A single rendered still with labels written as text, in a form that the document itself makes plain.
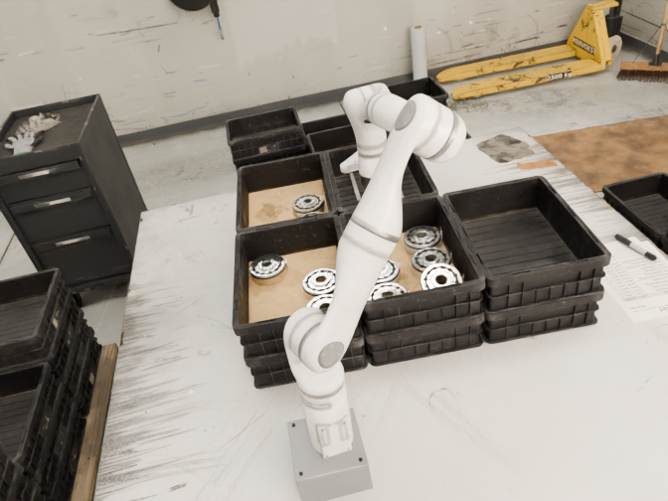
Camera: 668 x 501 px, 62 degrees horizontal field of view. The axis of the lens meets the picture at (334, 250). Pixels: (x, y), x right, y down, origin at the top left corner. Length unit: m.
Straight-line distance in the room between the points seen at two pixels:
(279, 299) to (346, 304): 0.56
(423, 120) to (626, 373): 0.84
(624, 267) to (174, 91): 3.69
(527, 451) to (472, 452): 0.11
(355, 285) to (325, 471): 0.42
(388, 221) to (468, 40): 4.13
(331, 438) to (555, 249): 0.81
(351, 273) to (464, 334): 0.56
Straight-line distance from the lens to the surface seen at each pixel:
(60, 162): 2.73
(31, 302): 2.52
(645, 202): 2.88
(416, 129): 0.92
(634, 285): 1.73
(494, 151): 2.31
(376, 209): 0.93
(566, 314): 1.52
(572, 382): 1.45
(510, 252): 1.58
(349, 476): 1.21
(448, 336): 1.44
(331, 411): 1.11
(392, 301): 1.29
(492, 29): 5.06
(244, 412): 1.45
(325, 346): 0.97
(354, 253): 0.94
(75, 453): 2.29
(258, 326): 1.30
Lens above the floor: 1.81
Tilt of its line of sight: 37 degrees down
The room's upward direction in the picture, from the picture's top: 10 degrees counter-clockwise
